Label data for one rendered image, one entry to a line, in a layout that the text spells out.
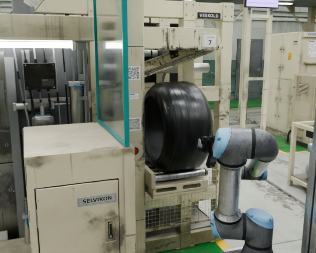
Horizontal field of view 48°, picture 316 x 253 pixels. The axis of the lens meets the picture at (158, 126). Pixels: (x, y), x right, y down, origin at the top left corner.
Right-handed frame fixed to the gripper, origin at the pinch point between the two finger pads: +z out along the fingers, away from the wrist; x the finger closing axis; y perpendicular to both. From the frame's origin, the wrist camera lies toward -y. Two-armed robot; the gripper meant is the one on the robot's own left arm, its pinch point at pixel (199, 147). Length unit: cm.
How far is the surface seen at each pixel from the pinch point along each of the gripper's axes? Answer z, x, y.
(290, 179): 175, -212, -82
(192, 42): 39, -17, 63
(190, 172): 15.5, -1.3, -17.7
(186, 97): 6.9, 3.9, 28.1
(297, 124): 161, -212, -12
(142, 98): 17.3, 26.7, 28.3
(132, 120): 18.8, 32.6, 16.0
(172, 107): 4.3, 13.5, 23.0
